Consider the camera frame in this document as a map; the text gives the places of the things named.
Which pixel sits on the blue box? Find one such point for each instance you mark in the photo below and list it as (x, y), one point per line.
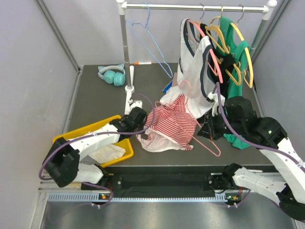
(167, 87)

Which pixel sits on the yellow plastic bin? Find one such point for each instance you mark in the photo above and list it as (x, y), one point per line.
(125, 144)

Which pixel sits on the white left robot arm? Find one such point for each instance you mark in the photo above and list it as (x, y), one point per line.
(63, 161)

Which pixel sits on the black tank top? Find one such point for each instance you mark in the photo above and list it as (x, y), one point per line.
(224, 78)

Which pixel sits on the white metal clothes rack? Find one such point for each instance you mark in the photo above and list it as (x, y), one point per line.
(266, 10)

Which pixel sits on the pink wire hanger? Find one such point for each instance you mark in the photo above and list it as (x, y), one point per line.
(158, 104)

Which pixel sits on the white navy-trimmed tank top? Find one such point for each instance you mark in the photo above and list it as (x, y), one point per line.
(194, 79)

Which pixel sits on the teal cat-ear headphones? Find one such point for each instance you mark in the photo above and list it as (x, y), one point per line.
(113, 74)

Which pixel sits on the yellow hanger rear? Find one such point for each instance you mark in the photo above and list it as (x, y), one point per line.
(249, 60)

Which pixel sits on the yellow hanger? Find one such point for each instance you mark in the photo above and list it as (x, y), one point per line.
(217, 33)
(249, 60)

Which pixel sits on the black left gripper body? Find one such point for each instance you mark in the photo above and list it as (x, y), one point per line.
(138, 128)

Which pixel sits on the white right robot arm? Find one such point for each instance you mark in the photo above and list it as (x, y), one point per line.
(236, 117)

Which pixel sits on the cream white cloth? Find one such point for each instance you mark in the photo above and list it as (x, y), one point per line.
(107, 153)

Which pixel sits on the red white striped tank top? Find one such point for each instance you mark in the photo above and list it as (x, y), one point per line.
(171, 128)

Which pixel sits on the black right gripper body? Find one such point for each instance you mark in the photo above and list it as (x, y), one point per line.
(216, 129)

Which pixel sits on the pink plastic hanger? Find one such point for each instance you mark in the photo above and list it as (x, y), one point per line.
(216, 69)

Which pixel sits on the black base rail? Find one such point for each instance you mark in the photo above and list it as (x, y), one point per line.
(180, 181)

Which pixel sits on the yellow hanger front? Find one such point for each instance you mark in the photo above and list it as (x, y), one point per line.
(217, 33)

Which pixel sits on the orange white marker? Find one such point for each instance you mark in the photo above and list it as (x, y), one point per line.
(142, 63)

